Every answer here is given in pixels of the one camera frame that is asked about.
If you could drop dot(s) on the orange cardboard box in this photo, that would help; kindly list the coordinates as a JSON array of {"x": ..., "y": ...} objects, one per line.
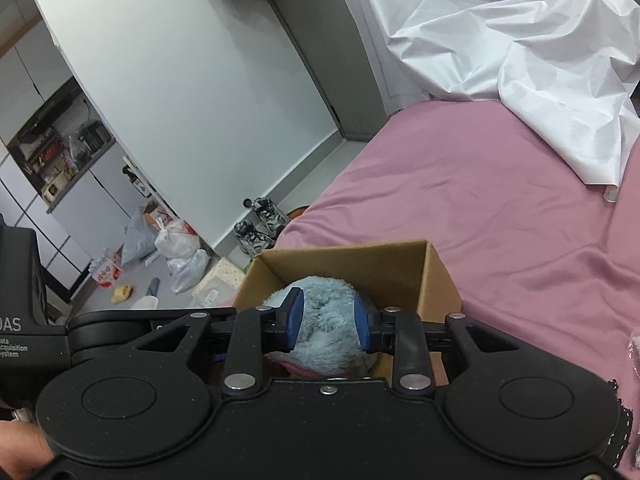
[{"x": 152, "y": 215}]

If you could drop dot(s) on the white red-print plastic bag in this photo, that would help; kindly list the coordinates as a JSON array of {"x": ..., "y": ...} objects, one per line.
[{"x": 175, "y": 240}]

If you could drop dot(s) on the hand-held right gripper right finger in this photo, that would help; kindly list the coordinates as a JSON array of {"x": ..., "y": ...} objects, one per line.
[{"x": 362, "y": 327}]

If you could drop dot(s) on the blue plush toy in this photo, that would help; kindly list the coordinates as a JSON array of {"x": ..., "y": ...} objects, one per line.
[{"x": 325, "y": 310}]

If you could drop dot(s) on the pink bed sheet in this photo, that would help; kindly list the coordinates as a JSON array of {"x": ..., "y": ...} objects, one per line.
[{"x": 475, "y": 185}]

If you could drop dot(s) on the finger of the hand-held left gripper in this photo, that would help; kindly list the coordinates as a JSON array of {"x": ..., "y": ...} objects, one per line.
[{"x": 110, "y": 332}]

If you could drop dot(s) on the white kitchen cabinet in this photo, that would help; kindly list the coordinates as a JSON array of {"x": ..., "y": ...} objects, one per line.
[{"x": 85, "y": 200}]

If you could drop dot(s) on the grey plastic bag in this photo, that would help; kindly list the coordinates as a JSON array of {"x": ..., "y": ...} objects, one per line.
[{"x": 137, "y": 240}]

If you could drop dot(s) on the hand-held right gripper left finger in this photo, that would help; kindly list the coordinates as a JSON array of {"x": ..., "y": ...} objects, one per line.
[{"x": 292, "y": 320}]

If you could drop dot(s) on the red white bottle pack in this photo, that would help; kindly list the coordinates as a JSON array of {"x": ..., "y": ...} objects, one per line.
[{"x": 107, "y": 272}]

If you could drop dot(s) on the beige floor mat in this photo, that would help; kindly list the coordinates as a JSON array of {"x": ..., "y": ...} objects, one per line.
[{"x": 217, "y": 280}]

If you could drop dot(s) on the grey door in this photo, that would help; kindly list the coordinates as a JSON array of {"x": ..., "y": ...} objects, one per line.
[{"x": 325, "y": 60}]

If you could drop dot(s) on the person's left forearm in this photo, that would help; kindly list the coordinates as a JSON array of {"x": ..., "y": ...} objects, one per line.
[{"x": 20, "y": 445}]

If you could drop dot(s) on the white cover cloth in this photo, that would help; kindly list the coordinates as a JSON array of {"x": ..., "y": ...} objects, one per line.
[{"x": 475, "y": 35}]

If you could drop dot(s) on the range hood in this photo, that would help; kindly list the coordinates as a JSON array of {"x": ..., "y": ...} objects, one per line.
[{"x": 45, "y": 110}]

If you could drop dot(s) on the black spray bottle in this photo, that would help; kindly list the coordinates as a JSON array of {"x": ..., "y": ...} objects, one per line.
[{"x": 134, "y": 180}]

